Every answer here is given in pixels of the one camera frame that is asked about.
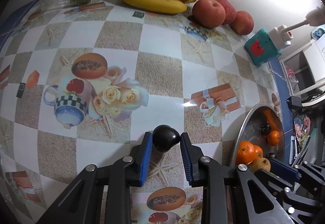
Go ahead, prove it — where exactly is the brown longan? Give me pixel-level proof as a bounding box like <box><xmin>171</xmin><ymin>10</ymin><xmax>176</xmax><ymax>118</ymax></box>
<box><xmin>250</xmin><ymin>158</ymin><xmax>271</xmax><ymax>173</ymax></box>

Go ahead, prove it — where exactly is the orange mandarin with stem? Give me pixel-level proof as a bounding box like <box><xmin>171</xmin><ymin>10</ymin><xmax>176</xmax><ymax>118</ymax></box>
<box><xmin>236</xmin><ymin>141</ymin><xmax>255</xmax><ymax>165</ymax></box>

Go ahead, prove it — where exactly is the large orange mandarin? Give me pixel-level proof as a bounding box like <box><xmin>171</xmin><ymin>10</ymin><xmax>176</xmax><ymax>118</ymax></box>
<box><xmin>253</xmin><ymin>145</ymin><xmax>263</xmax><ymax>161</ymax></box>

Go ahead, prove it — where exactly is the small dark plum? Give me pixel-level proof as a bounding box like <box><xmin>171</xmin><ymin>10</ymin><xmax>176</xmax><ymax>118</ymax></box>
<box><xmin>261</xmin><ymin>123</ymin><xmax>272</xmax><ymax>136</ymax></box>

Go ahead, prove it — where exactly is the black power adapter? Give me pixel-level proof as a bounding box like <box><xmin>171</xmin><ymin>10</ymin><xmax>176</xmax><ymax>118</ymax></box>
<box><xmin>286</xmin><ymin>96</ymin><xmax>302</xmax><ymax>110</ymax></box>

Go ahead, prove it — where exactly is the steel bowl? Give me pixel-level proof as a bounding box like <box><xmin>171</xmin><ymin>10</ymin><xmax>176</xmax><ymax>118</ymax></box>
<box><xmin>228</xmin><ymin>103</ymin><xmax>285</xmax><ymax>166</ymax></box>

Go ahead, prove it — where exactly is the white shelf rack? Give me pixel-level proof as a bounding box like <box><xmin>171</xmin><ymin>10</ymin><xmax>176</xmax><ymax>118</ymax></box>
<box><xmin>280</xmin><ymin>26</ymin><xmax>324</xmax><ymax>97</ymax></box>

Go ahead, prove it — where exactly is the patterned tablecloth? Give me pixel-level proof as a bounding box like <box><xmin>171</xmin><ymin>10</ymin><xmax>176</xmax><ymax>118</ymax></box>
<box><xmin>1</xmin><ymin>0</ymin><xmax>284</xmax><ymax>223</ymax></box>

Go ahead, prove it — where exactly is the teal toy box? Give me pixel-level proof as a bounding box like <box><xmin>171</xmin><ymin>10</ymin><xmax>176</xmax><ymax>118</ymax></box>
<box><xmin>244</xmin><ymin>29</ymin><xmax>282</xmax><ymax>65</ymax></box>

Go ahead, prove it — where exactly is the white desk lamp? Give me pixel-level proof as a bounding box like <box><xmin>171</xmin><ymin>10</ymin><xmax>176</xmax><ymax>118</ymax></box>
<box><xmin>268</xmin><ymin>3</ymin><xmax>324</xmax><ymax>49</ymax></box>

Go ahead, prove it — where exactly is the right red apple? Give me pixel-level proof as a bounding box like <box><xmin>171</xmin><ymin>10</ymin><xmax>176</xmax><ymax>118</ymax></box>
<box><xmin>230</xmin><ymin>11</ymin><xmax>254</xmax><ymax>36</ymax></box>

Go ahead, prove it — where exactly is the red apple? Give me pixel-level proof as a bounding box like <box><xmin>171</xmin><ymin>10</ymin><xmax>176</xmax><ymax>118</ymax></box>
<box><xmin>192</xmin><ymin>0</ymin><xmax>225</xmax><ymax>29</ymax></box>
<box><xmin>216</xmin><ymin>0</ymin><xmax>236</xmax><ymax>25</ymax></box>
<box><xmin>230</xmin><ymin>11</ymin><xmax>254</xmax><ymax>36</ymax></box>

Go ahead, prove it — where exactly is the middle red apple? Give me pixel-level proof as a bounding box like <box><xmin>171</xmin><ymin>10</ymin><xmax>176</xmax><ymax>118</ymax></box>
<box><xmin>216</xmin><ymin>0</ymin><xmax>236</xmax><ymax>25</ymax></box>

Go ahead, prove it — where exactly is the front red apple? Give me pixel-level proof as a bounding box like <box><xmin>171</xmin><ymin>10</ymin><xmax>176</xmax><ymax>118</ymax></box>
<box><xmin>192</xmin><ymin>0</ymin><xmax>225</xmax><ymax>29</ymax></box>

